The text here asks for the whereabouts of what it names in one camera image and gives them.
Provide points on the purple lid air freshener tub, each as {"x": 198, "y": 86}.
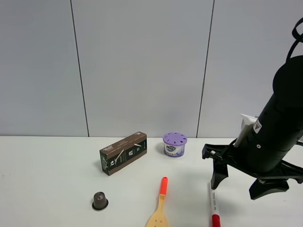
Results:
{"x": 174, "y": 144}

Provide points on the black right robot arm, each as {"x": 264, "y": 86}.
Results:
{"x": 280, "y": 124}

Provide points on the orange handled wooden spatula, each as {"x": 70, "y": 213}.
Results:
{"x": 158, "y": 218}

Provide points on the brown coffee capsule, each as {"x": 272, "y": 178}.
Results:
{"x": 100, "y": 202}

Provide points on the brown coffee capsule box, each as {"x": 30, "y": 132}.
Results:
{"x": 122, "y": 153}

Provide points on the red and white marker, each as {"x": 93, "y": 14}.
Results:
{"x": 215, "y": 216}

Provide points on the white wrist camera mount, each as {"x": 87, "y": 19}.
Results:
{"x": 246, "y": 125}

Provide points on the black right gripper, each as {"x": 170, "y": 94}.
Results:
{"x": 255, "y": 159}

